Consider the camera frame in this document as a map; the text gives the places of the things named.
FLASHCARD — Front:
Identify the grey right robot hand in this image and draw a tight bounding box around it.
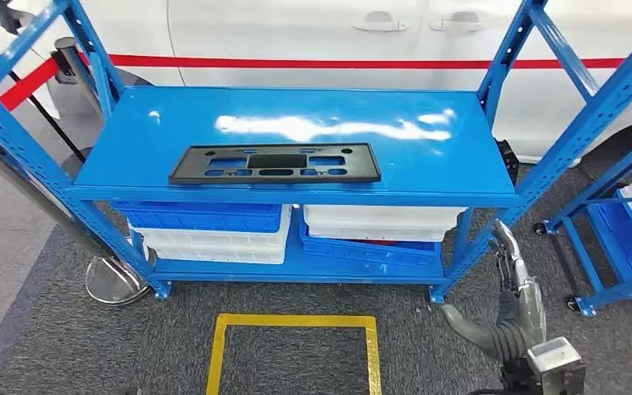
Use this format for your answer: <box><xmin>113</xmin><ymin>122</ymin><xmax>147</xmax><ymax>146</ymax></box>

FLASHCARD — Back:
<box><xmin>439</xmin><ymin>217</ymin><xmax>548</xmax><ymax>360</ymax></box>

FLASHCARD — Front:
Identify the black plastic panel part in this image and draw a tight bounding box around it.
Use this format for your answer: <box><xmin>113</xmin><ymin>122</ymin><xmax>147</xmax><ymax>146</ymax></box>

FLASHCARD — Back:
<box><xmin>169</xmin><ymin>142</ymin><xmax>383</xmax><ymax>187</ymax></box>

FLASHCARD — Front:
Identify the blue metal shelf rack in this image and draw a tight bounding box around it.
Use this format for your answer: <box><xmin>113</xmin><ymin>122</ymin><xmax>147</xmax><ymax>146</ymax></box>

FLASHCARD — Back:
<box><xmin>532</xmin><ymin>123</ymin><xmax>632</xmax><ymax>318</ymax></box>
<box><xmin>0</xmin><ymin>0</ymin><xmax>632</xmax><ymax>305</ymax></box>

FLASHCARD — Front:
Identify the blue plastic crate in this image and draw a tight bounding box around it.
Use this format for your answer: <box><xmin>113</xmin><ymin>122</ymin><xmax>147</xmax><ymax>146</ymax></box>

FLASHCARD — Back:
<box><xmin>113</xmin><ymin>202</ymin><xmax>285</xmax><ymax>235</ymax></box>
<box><xmin>298</xmin><ymin>217</ymin><xmax>446</xmax><ymax>270</ymax></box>
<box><xmin>588</xmin><ymin>188</ymin><xmax>632</xmax><ymax>300</ymax></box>

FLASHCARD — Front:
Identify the red barrier belt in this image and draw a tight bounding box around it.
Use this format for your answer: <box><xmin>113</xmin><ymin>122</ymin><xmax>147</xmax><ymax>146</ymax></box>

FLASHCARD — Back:
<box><xmin>105</xmin><ymin>53</ymin><xmax>625</xmax><ymax>70</ymax></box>
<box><xmin>0</xmin><ymin>57</ymin><xmax>61</xmax><ymax>113</ymax></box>

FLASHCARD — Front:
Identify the white car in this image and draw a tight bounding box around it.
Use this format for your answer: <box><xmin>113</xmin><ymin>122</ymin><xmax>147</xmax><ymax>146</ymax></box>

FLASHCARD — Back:
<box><xmin>0</xmin><ymin>0</ymin><xmax>632</xmax><ymax>187</ymax></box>

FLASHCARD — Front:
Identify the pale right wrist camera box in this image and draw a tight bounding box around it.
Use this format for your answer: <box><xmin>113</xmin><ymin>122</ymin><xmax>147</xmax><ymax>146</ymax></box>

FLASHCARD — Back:
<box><xmin>527</xmin><ymin>337</ymin><xmax>587</xmax><ymax>395</ymax></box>

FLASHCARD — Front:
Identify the black strap device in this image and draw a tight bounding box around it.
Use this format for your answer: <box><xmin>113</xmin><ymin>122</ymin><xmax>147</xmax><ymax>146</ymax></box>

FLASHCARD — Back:
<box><xmin>495</xmin><ymin>138</ymin><xmax>520</xmax><ymax>188</ymax></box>

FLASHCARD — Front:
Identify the white car door handle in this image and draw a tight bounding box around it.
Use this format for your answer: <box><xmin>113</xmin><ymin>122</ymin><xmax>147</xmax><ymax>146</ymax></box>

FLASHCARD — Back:
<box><xmin>429</xmin><ymin>11</ymin><xmax>486</xmax><ymax>33</ymax></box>
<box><xmin>351</xmin><ymin>11</ymin><xmax>409</xmax><ymax>33</ymax></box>

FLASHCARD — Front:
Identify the black-headed stanchion post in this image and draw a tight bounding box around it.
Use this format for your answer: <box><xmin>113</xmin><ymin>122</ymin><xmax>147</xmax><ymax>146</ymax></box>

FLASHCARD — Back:
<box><xmin>53</xmin><ymin>36</ymin><xmax>105</xmax><ymax>179</ymax></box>

